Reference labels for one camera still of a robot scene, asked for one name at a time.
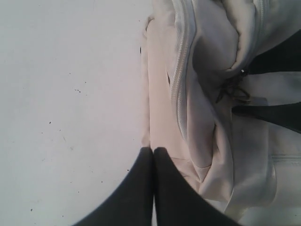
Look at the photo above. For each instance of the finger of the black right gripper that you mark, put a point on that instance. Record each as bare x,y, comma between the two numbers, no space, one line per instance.
287,116
285,57

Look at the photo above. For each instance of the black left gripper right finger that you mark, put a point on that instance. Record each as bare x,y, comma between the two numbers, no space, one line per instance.
176,202

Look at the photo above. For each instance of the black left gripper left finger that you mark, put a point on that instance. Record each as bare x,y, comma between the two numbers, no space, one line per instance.
131,204

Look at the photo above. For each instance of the cream fabric duffel bag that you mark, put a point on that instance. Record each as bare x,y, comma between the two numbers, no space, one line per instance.
195,55

